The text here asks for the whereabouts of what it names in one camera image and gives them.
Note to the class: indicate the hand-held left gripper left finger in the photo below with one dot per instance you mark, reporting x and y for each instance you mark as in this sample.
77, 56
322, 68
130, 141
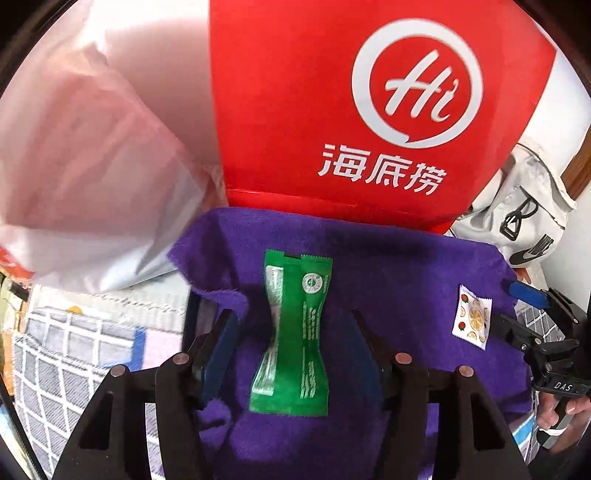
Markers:
220, 357

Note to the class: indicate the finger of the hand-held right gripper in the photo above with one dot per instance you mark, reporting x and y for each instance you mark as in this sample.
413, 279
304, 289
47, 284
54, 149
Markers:
526, 291
512, 330

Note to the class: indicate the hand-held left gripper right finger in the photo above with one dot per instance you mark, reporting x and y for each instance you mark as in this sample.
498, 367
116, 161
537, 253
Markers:
375, 353

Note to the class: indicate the small fruit-print packet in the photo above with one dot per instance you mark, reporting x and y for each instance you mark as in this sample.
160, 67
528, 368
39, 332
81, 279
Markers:
473, 318

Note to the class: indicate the green sachet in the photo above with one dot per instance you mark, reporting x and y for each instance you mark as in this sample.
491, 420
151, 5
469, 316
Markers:
314, 346

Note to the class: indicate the purple towel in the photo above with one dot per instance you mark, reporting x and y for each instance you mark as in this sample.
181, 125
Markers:
392, 277

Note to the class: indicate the person's right hand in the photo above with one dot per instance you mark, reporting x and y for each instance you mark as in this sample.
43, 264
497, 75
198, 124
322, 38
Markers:
548, 417

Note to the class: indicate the grey checked blanket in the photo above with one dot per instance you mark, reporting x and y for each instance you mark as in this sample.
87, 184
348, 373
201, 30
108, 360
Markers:
69, 346

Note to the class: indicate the white plastic shopping bag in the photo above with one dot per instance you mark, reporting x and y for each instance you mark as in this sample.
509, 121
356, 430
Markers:
92, 161

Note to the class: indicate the red paper shopping bag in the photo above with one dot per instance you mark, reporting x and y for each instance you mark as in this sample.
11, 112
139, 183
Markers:
286, 115

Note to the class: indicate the brown wooden door frame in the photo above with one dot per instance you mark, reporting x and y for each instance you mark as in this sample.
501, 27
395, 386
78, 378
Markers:
582, 180

